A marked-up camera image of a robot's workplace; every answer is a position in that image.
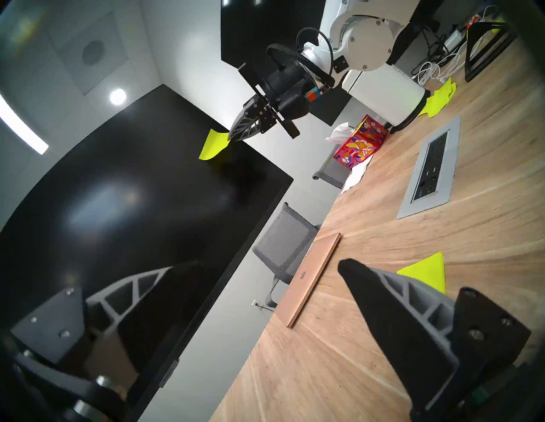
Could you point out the white tissue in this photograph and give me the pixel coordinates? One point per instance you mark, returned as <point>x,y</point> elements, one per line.
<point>338,134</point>

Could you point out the round ceiling speaker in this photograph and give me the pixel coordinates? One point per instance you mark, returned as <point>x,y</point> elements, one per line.
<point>93,52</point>

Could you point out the orange white marker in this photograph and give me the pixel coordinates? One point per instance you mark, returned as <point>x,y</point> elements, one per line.
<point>473,21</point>

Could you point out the colourful tissue box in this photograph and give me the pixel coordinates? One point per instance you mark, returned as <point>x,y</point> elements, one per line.
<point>359,146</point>

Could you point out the rose gold laptop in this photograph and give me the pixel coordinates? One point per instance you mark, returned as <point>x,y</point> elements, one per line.
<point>306,280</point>

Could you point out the single yellow sticky note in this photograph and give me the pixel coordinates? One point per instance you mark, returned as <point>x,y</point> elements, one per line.
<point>210,146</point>

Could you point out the white power adapter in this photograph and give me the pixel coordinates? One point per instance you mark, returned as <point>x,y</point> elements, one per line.
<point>452,39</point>

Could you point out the yellow note on tissue box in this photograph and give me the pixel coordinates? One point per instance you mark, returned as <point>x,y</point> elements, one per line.
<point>359,126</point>

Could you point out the grey table socket box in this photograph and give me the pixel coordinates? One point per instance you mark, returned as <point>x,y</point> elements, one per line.
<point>404,210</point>

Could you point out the linear ceiling light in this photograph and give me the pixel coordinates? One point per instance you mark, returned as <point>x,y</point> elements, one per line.
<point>23,127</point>

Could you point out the black frame stand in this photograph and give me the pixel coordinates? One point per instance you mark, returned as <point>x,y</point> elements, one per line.
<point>467,59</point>

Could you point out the grey mesh office chair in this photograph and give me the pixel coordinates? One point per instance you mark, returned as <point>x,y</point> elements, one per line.
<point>330,172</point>
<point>285,242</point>

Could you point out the curved black monitor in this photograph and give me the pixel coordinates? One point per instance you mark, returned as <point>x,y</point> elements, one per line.
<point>127,191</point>

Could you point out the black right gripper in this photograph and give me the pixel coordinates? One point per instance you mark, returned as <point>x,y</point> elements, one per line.
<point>283,83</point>

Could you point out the large black wall screen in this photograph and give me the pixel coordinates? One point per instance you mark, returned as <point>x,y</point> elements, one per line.
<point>255,34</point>

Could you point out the loose yellow sticky notes pile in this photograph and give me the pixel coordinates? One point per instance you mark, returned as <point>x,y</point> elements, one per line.
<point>438,102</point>

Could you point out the white paper napkin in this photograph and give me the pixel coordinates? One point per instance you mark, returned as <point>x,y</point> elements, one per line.
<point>355,174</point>

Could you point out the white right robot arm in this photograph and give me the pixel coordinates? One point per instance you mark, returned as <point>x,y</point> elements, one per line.
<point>366,42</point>

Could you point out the round ceiling downlight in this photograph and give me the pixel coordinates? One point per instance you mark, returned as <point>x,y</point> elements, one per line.
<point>118,97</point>

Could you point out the white pedal bin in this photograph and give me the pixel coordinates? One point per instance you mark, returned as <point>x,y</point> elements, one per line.
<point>383,93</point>

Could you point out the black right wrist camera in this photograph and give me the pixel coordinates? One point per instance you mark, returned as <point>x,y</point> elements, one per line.
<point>298,108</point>

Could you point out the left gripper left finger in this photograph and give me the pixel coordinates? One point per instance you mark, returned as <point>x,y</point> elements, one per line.
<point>140,315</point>

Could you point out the yellow sticky note pad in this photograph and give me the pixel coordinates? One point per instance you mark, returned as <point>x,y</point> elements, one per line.
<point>428,272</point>

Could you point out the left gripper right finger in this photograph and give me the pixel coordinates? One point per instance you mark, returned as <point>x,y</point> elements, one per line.
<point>408,327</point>

